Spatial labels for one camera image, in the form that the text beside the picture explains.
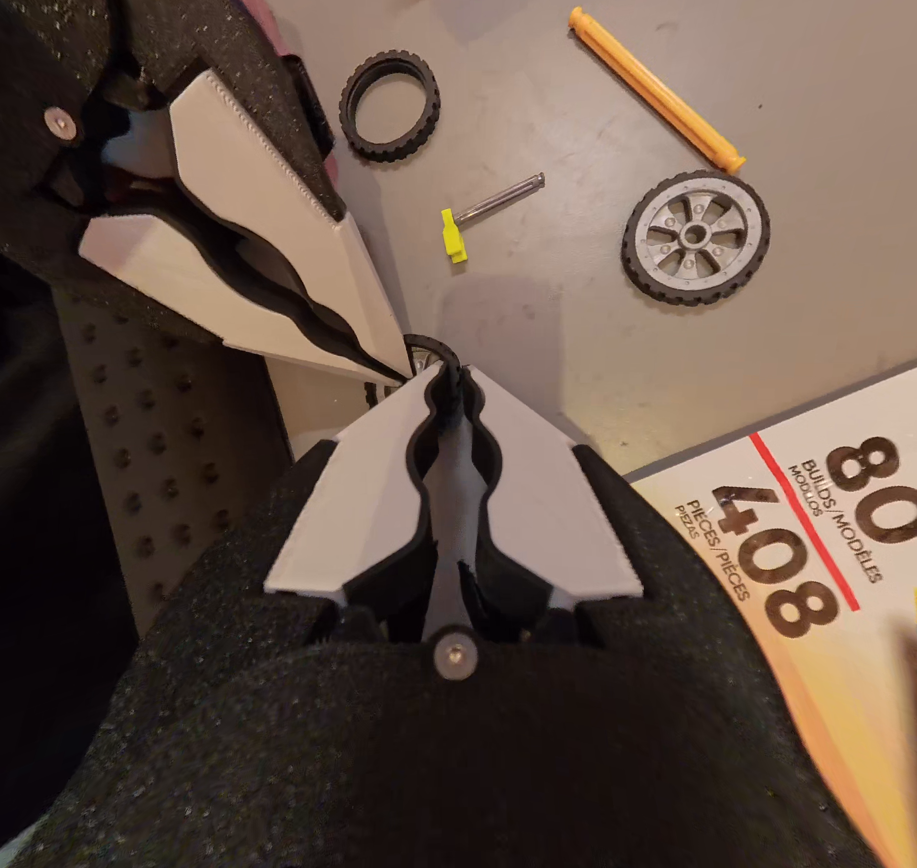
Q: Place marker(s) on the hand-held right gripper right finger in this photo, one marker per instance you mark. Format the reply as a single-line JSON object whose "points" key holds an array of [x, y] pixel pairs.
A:
{"points": [[551, 517]]}

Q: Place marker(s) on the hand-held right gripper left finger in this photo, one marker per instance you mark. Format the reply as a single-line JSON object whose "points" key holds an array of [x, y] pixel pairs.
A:
{"points": [[344, 517]]}

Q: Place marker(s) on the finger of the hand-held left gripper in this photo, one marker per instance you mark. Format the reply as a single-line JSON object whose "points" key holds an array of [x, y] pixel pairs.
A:
{"points": [[272, 187], [179, 281]]}

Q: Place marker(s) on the black rubber tire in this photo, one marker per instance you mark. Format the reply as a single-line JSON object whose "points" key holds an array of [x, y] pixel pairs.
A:
{"points": [[383, 153]]}

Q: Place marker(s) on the grey toy wheel black tire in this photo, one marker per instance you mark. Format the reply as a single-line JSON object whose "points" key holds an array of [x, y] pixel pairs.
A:
{"points": [[423, 363], [642, 238]]}

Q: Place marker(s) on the grey rod with yellow connector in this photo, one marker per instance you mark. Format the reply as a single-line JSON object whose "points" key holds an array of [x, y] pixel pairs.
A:
{"points": [[453, 238]]}

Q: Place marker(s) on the long orange rod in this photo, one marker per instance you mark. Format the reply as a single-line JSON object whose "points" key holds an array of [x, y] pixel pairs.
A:
{"points": [[655, 87]]}

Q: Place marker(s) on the black perforated pad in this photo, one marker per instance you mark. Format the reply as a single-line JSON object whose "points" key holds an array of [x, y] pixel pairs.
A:
{"points": [[165, 452]]}

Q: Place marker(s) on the K'nex building set booklet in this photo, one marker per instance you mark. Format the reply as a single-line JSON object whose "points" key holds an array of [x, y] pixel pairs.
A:
{"points": [[788, 667]]}

